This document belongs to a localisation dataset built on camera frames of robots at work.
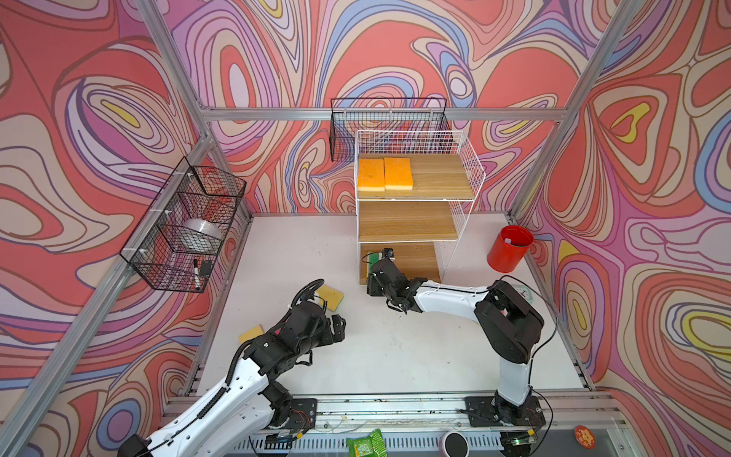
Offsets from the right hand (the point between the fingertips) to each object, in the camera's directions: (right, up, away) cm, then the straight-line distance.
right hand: (374, 286), depth 94 cm
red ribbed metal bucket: (+45, +12, 0) cm, 47 cm away
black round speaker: (+18, -32, -28) cm, 47 cm away
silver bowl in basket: (-44, +17, -24) cm, 53 cm away
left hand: (-11, -9, -16) cm, 21 cm away
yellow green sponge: (-14, -4, +2) cm, 15 cm away
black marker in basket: (-46, +6, -22) cm, 52 cm away
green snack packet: (-1, -35, -25) cm, 43 cm away
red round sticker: (+52, -34, -23) cm, 67 cm away
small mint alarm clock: (+51, -2, 0) cm, 51 cm away
